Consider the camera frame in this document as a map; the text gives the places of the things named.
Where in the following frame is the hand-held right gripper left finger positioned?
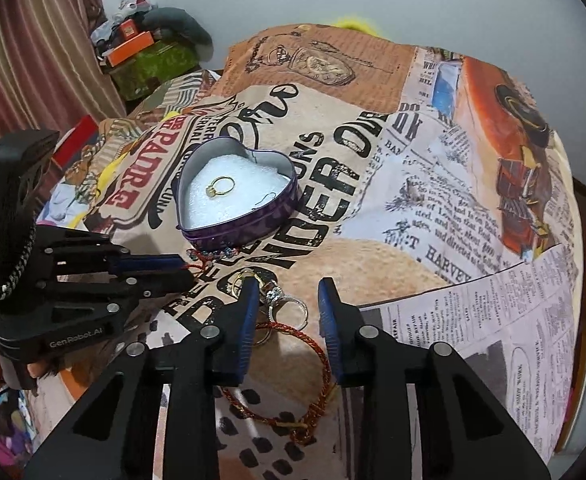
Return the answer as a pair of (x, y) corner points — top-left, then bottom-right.
(23, 274), (261, 480)

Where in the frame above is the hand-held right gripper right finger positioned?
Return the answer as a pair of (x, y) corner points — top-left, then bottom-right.
(317, 277), (552, 480)

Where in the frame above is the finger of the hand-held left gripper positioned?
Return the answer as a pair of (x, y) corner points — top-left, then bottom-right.
(37, 225), (189, 281)
(40, 274), (196, 322)

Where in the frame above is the silver ring with stones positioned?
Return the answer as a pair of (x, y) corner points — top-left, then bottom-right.
(262, 282), (310, 322)

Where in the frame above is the plain gold ring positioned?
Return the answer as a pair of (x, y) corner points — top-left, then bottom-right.
(229, 269), (265, 302)

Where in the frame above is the silver chain bracelet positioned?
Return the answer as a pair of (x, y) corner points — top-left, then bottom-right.
(0, 224), (38, 302)

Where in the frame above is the purple heart-shaped tin box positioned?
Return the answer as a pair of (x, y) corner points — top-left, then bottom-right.
(173, 137), (302, 254)

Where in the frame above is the red book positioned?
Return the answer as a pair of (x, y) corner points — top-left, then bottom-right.
(52, 114), (100, 167)

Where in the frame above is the striped curtain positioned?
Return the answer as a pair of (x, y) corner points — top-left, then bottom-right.
(0, 0), (126, 148)

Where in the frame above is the newspaper printed blanket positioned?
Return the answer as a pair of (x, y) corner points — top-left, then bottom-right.
(28, 24), (585, 480)

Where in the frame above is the green patterned box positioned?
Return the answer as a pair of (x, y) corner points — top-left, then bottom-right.
(109, 40), (201, 102)

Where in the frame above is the orange box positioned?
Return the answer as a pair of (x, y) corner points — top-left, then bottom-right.
(107, 30), (155, 68)

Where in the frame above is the yellow fluffy toy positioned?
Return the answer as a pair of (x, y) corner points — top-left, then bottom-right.
(332, 16), (386, 37)

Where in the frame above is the red and gold cord bracelet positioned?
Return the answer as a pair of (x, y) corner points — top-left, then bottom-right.
(217, 322), (335, 447)

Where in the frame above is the red beaded string bracelet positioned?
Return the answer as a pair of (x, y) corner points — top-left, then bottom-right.
(185, 247), (235, 277)

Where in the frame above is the gold ring with pale stone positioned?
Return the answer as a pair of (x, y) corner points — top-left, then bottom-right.
(207, 175), (237, 200)

